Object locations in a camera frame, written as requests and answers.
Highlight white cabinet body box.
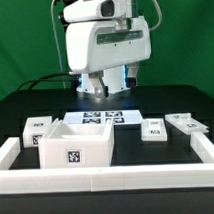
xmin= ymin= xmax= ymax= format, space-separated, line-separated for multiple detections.
xmin=38 ymin=119 xmax=114 ymax=169

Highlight grey hanging cable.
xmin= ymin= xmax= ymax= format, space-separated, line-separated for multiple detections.
xmin=49 ymin=0 xmax=67 ymax=91

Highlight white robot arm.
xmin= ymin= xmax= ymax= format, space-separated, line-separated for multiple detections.
xmin=62 ymin=0 xmax=152 ymax=99

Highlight small white cabinet top block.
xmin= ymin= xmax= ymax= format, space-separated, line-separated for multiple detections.
xmin=23 ymin=116 xmax=52 ymax=148

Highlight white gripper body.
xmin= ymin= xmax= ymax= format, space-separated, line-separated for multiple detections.
xmin=65 ymin=18 xmax=151 ymax=74

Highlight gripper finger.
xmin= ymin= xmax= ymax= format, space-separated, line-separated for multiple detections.
xmin=88 ymin=72 xmax=104 ymax=95
xmin=126 ymin=63 xmax=139 ymax=86

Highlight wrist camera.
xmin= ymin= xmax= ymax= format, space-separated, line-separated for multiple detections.
xmin=64 ymin=0 xmax=127 ymax=22

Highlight white U-shaped obstacle fence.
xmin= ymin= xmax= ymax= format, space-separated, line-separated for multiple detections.
xmin=0 ymin=132 xmax=214 ymax=194

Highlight black cables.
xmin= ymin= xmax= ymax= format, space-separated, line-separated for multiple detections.
xmin=16 ymin=71 xmax=82 ymax=92

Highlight white base tag plate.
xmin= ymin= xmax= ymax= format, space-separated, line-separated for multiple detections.
xmin=63 ymin=110 xmax=142 ymax=125

